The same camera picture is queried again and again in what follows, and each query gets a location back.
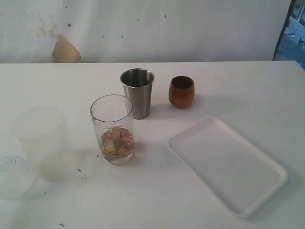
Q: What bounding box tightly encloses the stainless steel tumbler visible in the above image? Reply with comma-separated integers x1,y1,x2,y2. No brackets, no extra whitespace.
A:
120,68,154,120

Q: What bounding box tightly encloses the clear plastic shaker cup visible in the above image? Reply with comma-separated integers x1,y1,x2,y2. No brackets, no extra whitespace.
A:
90,94,135,165

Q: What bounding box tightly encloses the clear plastic shaker lid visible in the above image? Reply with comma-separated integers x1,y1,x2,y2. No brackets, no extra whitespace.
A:
0,154,36,200

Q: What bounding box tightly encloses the white rectangular plastic tray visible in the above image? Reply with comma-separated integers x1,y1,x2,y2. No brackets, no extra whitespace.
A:
167,116,289,218

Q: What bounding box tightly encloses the dark metal frame post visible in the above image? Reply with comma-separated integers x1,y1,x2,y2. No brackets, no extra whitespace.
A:
272,0,296,61

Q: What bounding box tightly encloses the small brown wooden cup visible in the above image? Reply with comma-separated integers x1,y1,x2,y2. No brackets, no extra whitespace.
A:
169,76,195,108

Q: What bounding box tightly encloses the translucent white plastic container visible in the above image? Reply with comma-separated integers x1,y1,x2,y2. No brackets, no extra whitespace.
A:
11,105,75,181

